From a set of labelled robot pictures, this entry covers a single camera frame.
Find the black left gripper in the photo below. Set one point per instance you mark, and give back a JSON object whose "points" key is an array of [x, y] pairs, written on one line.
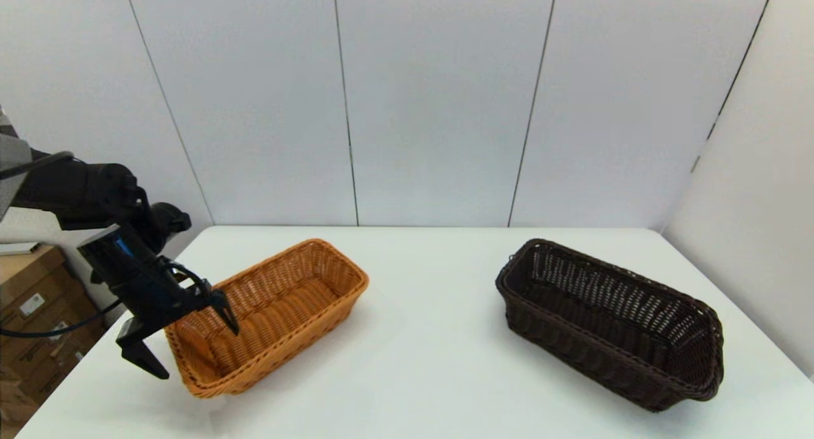
{"points": [[137, 277]]}

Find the orange wicker basket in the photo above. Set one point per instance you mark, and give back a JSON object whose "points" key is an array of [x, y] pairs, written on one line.
{"points": [[286, 305]]}

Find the dark brown wicker basket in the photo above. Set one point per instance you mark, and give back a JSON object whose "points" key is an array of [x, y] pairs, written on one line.
{"points": [[604, 315]]}

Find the flat grey white object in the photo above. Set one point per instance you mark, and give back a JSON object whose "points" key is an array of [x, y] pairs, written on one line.
{"points": [[18, 249]]}

